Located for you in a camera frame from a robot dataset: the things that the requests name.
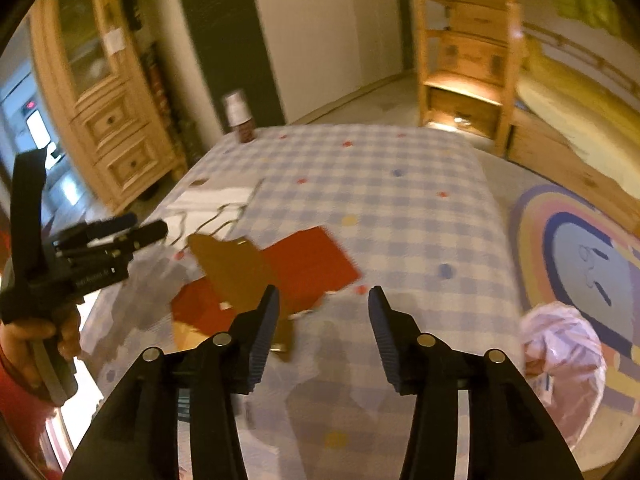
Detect brown cardboard piece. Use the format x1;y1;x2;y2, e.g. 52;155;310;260
186;233;295;363

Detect red paper sheet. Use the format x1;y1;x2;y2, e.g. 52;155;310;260
170;226;361;349

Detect pink trash bag bin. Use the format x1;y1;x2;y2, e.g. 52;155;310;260
521;301;608;448

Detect left hand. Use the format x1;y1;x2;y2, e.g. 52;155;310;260
1;306;81;390

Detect rainbow oval rug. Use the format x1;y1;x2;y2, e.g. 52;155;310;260
508;182;640;416

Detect wooden cabinet with drawers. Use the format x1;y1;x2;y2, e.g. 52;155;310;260
28;0;186;214

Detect checkered blue tablecloth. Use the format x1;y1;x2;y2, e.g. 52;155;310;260
79;122;526;480

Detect brown spray bottle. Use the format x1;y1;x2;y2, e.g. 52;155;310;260
224;90;255;144

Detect light yellow mattress sheet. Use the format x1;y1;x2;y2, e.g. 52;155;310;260
516;73;639;198

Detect wooden bunk bed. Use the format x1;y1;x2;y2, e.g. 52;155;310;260
506;0;639;234

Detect white wardrobe with holes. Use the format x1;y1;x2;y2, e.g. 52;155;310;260
255;0;402;122

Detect wooden stair drawers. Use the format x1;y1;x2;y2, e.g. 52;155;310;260
413;0;524;157

